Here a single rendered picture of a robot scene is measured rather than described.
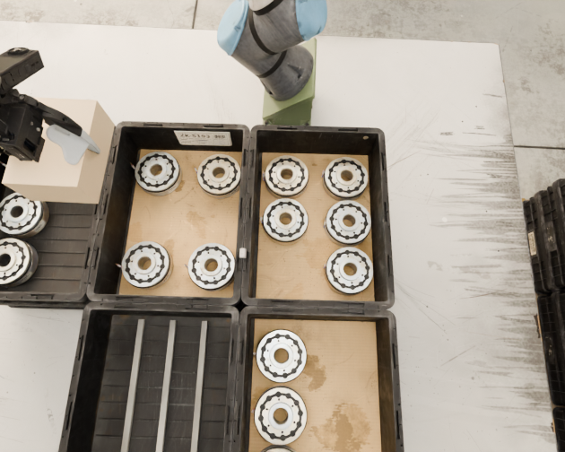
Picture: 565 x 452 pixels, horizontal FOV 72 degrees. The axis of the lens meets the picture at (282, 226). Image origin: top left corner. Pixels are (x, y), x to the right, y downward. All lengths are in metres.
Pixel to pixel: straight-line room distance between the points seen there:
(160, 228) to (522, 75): 2.06
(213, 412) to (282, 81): 0.78
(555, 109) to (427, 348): 1.70
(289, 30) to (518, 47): 1.87
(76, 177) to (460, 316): 0.90
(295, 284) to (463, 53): 0.93
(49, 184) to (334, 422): 0.68
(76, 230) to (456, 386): 0.96
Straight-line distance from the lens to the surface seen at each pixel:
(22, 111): 0.65
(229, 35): 0.97
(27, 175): 0.75
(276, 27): 0.91
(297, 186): 0.91
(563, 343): 1.74
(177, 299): 0.79
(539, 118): 2.40
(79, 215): 1.03
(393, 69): 1.33
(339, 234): 0.88
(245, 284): 0.77
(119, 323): 0.93
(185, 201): 0.95
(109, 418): 0.94
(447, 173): 1.19
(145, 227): 0.95
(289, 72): 1.04
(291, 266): 0.88
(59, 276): 1.00
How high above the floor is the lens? 1.69
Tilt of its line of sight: 72 degrees down
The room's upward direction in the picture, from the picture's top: 1 degrees clockwise
